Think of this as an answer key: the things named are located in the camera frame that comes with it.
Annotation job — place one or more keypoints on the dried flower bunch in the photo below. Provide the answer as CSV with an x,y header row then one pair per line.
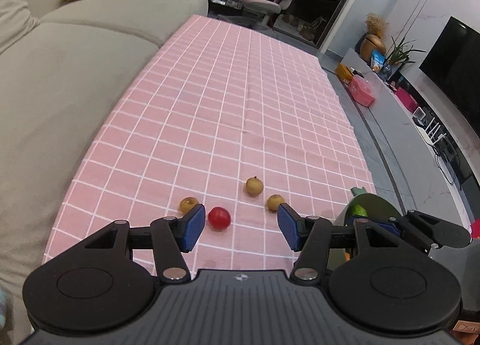
x,y
376,24

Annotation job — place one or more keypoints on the red tomato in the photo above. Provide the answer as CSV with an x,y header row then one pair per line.
x,y
219,218

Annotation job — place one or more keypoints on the yellow-green pear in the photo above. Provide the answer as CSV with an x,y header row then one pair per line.
x,y
358,211

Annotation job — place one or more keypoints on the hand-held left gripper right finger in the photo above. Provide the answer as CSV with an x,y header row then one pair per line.
x,y
288,226

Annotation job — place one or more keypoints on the pink checked tablecloth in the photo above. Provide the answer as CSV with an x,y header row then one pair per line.
x,y
232,104

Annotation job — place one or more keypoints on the pink box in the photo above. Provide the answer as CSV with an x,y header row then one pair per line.
x,y
362,91

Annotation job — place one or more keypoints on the pile of shoes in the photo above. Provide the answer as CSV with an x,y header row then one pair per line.
x,y
302,26

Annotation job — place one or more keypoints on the green plastic colander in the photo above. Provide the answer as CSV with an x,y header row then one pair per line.
x,y
378,208

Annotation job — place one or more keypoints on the small brown longan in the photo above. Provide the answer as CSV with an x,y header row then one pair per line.
x,y
275,202
254,186
188,203

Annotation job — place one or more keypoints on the green potted plant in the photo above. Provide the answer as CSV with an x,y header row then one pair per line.
x,y
403,54

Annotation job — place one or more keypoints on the magenta box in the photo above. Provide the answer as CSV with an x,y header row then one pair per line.
x,y
407,100

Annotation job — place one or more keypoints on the beige sofa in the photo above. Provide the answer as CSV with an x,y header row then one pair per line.
x,y
67,67

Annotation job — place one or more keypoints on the small white device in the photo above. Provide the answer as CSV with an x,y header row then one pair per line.
x,y
420,116

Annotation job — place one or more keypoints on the black television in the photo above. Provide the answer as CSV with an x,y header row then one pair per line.
x,y
455,61

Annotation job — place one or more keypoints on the white router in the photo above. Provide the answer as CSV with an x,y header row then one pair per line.
x,y
435,131

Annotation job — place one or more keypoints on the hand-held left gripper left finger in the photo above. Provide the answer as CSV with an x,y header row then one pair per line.
x,y
193,226

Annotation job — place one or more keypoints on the blue snack bag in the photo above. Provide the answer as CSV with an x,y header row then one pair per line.
x,y
377,61

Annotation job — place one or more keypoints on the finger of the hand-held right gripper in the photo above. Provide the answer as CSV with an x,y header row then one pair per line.
x,y
416,226

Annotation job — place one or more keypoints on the golden vase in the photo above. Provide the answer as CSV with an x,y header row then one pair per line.
x,y
372,46

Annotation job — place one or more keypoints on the orange box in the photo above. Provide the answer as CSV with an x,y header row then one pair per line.
x,y
344,72

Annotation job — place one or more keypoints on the white marble television bench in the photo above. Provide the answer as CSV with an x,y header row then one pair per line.
x,y
405,142

